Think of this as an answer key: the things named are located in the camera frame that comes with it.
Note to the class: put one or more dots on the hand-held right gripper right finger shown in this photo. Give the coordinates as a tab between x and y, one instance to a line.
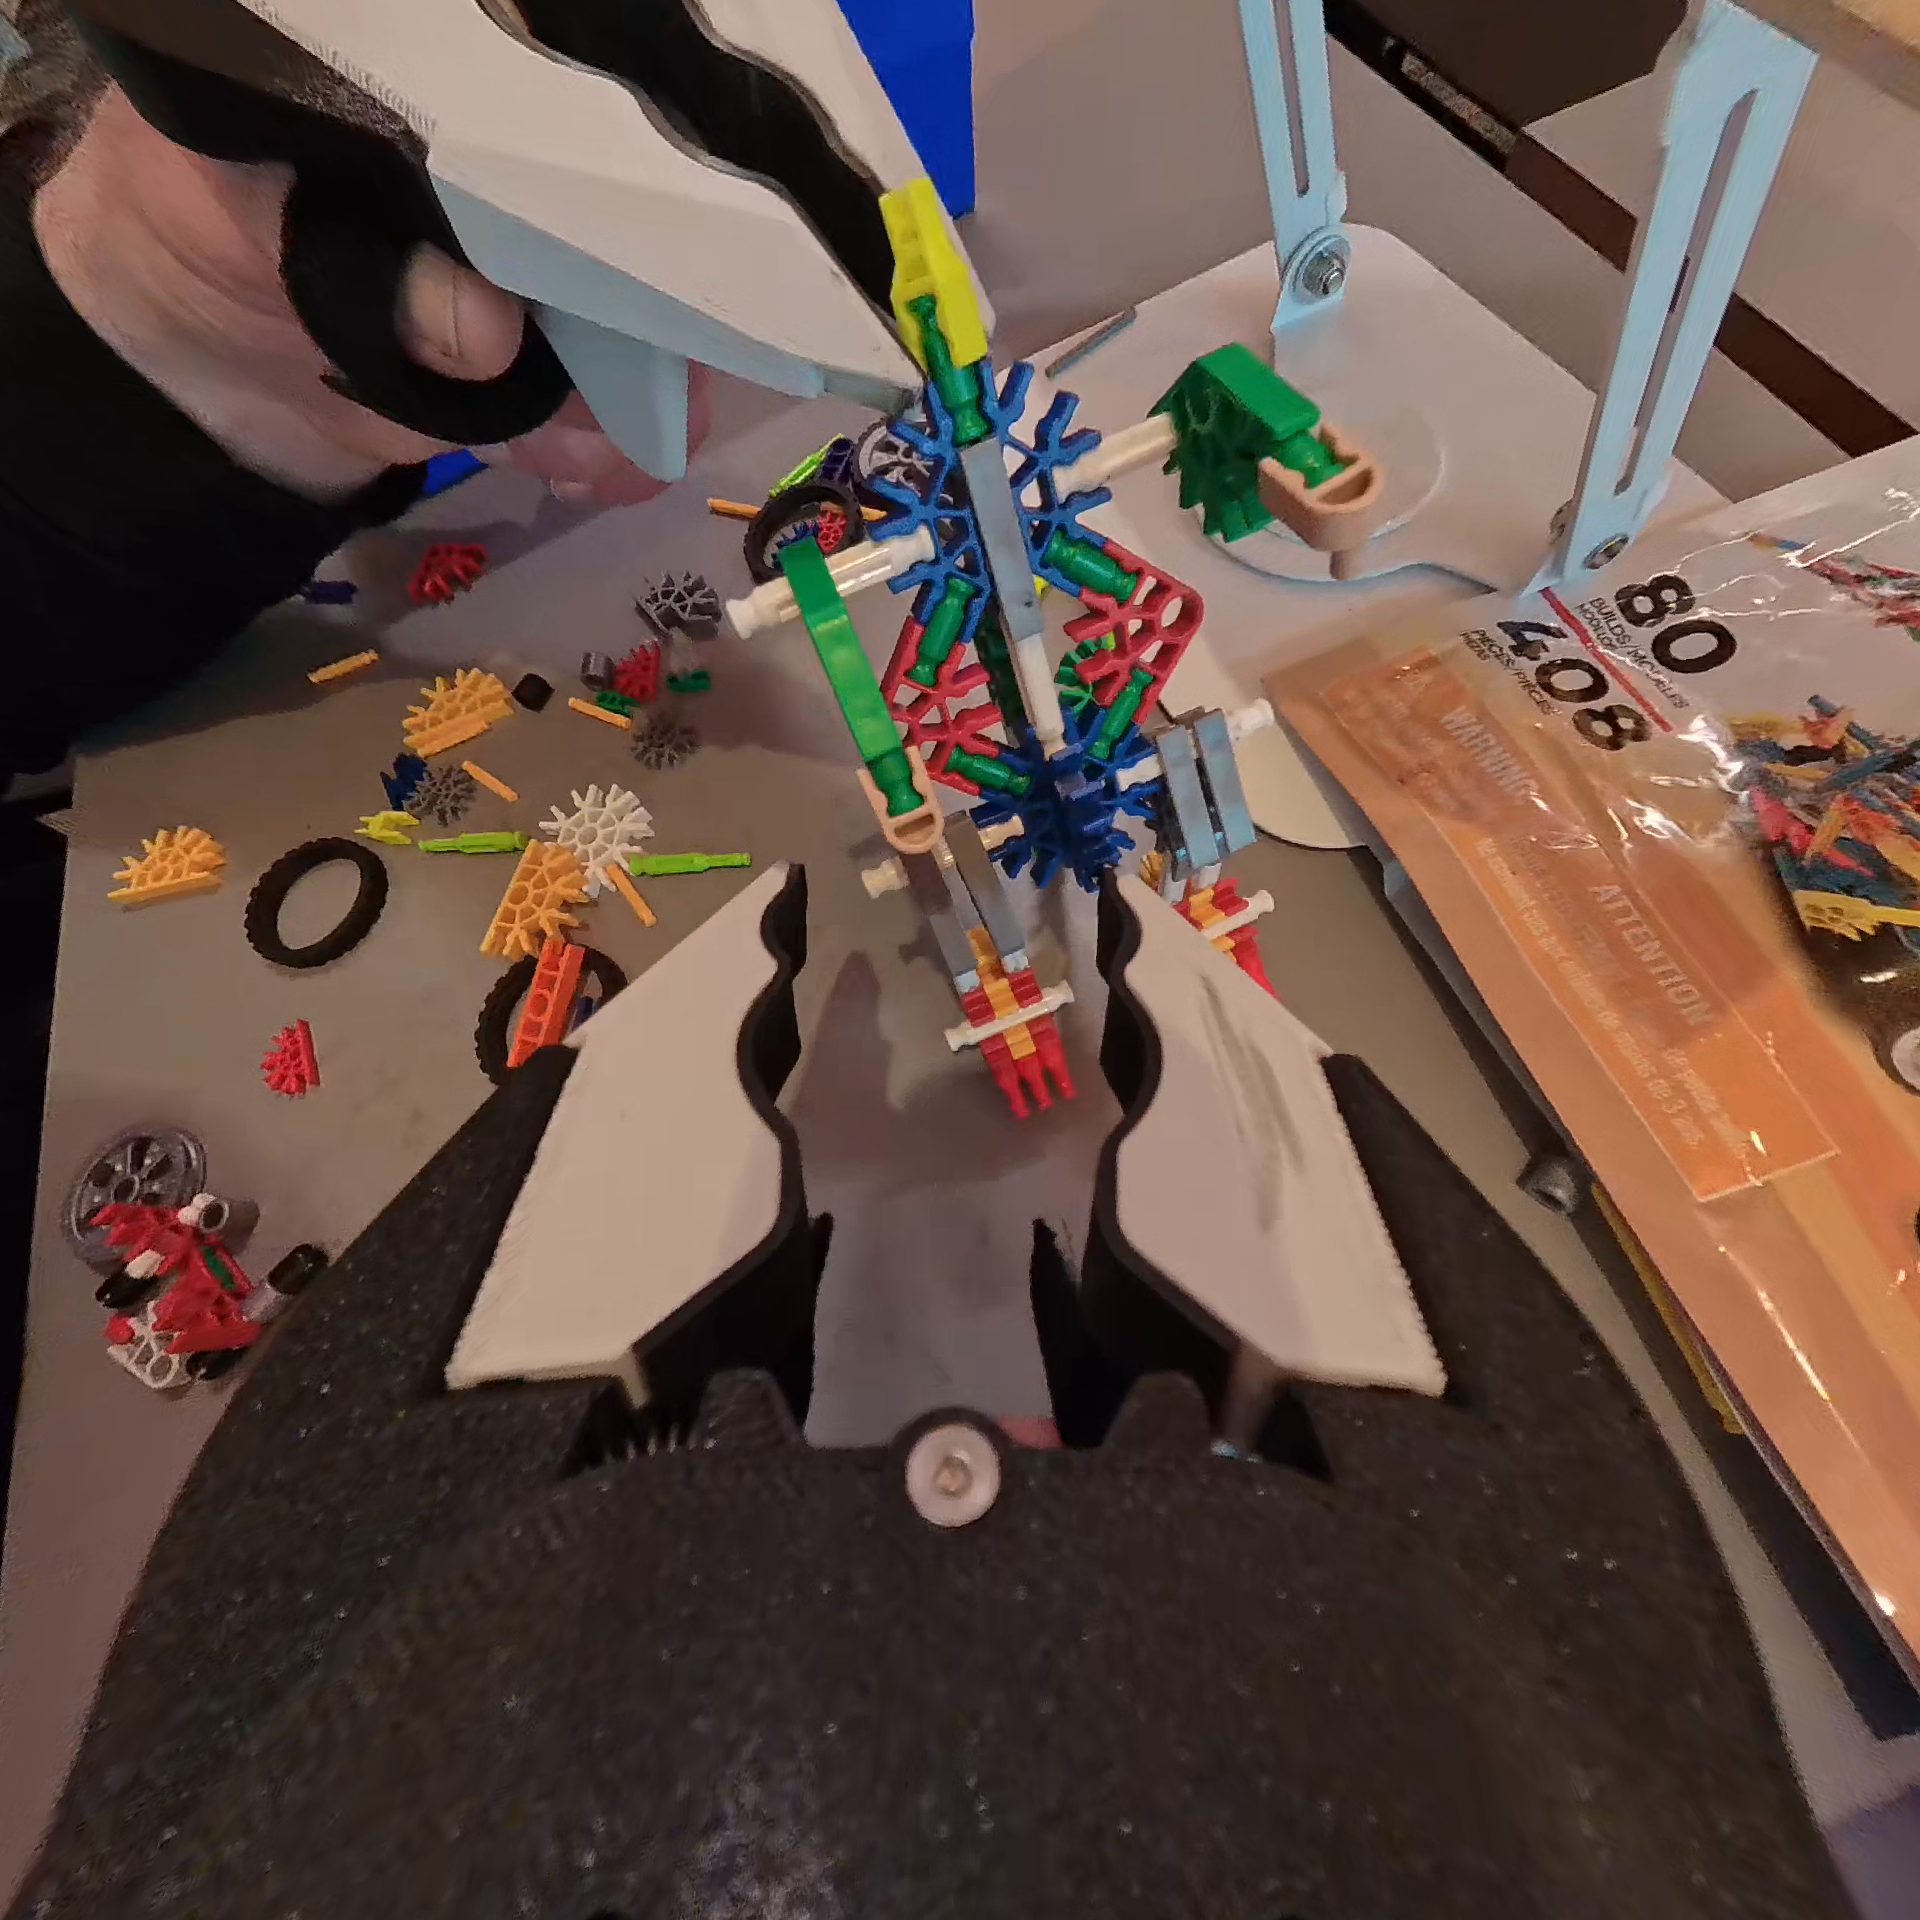
1261	1200

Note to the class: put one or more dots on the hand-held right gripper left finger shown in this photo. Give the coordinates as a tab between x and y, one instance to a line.
645	1170

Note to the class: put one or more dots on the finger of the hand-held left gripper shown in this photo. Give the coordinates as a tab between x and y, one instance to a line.
810	74
630	224

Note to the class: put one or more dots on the yellow clip connector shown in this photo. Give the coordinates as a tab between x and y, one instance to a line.
931	249

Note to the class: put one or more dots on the short dark green rod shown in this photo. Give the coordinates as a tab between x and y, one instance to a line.
945	352

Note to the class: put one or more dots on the lime green rod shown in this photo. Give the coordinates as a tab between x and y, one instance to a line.
691	865
472	843
794	464

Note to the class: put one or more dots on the multicoloured construction toy model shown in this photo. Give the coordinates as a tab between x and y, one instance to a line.
1034	674

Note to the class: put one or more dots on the person's left hand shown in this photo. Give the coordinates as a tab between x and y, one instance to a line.
165	271

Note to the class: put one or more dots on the empty blue plastic bin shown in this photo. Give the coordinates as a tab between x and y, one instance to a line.
915	90

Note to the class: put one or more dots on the orange connector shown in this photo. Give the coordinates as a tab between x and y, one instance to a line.
544	1004

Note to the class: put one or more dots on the black rubber tyre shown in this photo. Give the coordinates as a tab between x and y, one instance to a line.
759	540
258	909
488	1020

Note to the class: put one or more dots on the short yellow rod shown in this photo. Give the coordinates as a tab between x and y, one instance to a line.
342	668
592	711
464	739
488	783
633	894
732	508

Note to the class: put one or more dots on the large yellow fan connector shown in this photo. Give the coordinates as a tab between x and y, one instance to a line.
533	901

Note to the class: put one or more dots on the white snowflake connector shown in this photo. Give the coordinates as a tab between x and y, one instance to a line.
596	836

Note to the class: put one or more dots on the grey wheel with black tyre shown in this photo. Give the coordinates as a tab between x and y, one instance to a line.
892	455

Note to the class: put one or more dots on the small red snowflake connector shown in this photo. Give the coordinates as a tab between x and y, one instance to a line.
293	1059

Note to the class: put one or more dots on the grey connector with flat strip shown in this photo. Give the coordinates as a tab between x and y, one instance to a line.
681	605

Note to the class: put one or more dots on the short grey rod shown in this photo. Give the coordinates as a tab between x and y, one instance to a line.
1091	343

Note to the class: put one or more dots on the red fan connector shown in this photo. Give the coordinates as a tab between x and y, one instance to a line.
447	573

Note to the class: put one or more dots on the long tan rod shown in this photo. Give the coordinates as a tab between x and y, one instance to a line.
1664	1321

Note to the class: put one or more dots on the dark grey snowflake connector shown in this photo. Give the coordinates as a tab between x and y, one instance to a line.
443	794
663	741

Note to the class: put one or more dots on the lime clip connector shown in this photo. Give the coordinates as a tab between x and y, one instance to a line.
387	827

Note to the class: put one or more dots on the K'nex instruction bag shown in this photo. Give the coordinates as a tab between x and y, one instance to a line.
1650	975

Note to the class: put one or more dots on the small blue fan connector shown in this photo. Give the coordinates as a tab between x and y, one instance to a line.
403	783

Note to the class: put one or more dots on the black cylinder spacer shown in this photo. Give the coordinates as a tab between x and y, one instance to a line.
533	692

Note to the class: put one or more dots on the red connector rack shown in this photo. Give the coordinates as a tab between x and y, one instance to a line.
172	1275

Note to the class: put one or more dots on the pale slotted stand strut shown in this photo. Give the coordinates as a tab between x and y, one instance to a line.
1298	150
1680	301

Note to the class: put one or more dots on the yellow half-circle connector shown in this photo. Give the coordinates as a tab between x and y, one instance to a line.
458	705

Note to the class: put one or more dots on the grey spoked wheel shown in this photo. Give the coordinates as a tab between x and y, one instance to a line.
135	1142

